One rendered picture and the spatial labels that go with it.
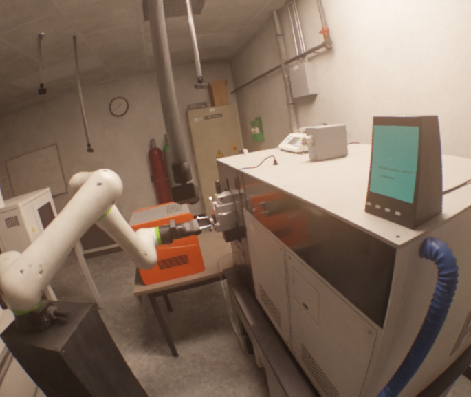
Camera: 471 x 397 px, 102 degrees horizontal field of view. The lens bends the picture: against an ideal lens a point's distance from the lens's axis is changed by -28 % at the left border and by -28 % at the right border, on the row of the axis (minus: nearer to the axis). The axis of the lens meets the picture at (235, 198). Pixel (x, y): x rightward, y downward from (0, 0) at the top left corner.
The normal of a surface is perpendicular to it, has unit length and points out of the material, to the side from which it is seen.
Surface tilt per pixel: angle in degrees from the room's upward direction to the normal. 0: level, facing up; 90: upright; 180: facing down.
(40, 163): 90
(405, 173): 81
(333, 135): 90
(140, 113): 90
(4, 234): 90
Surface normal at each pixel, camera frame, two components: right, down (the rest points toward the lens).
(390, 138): -0.95, 0.07
